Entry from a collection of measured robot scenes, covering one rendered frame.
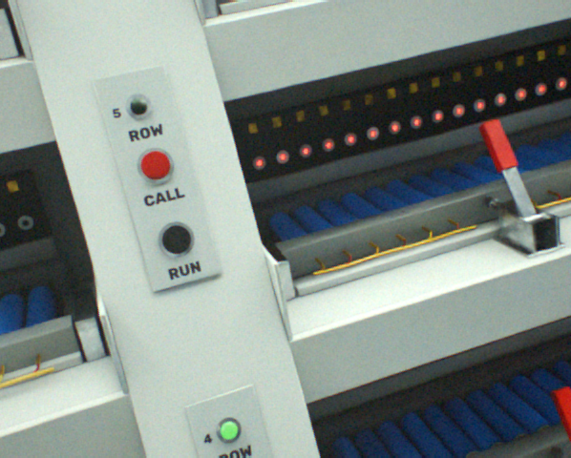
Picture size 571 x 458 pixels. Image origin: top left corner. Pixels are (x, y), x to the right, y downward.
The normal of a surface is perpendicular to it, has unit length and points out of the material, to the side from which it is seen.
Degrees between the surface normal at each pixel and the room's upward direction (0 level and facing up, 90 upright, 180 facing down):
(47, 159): 90
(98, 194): 90
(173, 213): 90
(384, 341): 109
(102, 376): 19
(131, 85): 90
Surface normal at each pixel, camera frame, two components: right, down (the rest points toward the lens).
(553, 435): -0.18, -0.92
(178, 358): 0.22, -0.02
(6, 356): 0.29, 0.29
